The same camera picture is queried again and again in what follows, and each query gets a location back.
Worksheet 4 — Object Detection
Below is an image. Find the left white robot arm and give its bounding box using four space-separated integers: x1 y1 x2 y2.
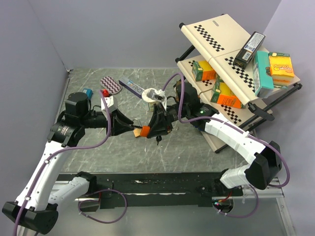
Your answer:
2 91 134 236

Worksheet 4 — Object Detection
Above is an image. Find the lower orange green box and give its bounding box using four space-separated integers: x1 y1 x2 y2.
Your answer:
211 80 245 109

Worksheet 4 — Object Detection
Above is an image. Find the teal box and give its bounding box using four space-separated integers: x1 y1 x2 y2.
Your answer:
252 51 274 98

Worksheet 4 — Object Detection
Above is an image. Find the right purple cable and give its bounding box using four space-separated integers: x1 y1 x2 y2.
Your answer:
162 73 291 218

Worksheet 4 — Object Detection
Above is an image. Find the black rectangular box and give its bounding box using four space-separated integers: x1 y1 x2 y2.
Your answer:
233 31 266 69

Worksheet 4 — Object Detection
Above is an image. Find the upper orange green box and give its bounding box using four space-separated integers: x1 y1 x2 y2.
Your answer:
192 60 216 82

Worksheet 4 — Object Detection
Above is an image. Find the orange black padlock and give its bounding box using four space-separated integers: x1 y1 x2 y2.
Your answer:
140 126 150 137

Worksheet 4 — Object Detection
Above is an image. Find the purple toothpaste box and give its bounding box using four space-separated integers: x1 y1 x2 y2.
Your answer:
119 77 144 99

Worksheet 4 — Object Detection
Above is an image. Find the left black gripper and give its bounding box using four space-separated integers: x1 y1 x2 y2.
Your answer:
80 108 134 137

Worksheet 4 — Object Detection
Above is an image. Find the long shackle brass padlock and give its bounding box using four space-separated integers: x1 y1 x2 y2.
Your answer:
133 118 142 138

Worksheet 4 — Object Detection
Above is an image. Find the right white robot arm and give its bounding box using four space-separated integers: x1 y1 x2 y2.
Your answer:
142 83 282 196

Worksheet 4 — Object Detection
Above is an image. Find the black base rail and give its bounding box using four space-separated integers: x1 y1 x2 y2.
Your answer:
53 172 285 212

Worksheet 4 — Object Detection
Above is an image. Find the blue rectangular box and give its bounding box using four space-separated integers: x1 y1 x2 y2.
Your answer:
82 88 93 100

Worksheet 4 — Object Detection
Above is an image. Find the pink striped oval sponge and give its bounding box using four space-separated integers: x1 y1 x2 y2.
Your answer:
100 76 122 95

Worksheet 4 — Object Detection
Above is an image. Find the orange green box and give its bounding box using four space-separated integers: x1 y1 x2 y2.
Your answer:
192 60 216 82
211 80 245 109

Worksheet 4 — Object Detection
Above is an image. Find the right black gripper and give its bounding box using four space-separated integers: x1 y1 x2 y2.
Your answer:
145 103 189 139

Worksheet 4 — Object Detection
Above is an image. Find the blue chip bag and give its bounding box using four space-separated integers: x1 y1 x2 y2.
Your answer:
194 126 205 132

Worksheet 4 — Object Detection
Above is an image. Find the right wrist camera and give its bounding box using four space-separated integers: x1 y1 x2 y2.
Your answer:
148 89 167 108

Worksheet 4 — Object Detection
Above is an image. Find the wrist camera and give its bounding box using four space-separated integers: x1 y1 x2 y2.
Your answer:
100 89 118 116
148 89 167 108

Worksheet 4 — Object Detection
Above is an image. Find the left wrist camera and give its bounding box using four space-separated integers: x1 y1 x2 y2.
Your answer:
100 89 118 116

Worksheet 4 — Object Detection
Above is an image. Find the beige checkered shelf rack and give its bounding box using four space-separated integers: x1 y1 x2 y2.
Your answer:
173 13 303 154

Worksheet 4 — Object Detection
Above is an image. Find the orange sponge pack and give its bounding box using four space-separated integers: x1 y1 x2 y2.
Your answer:
268 52 295 87

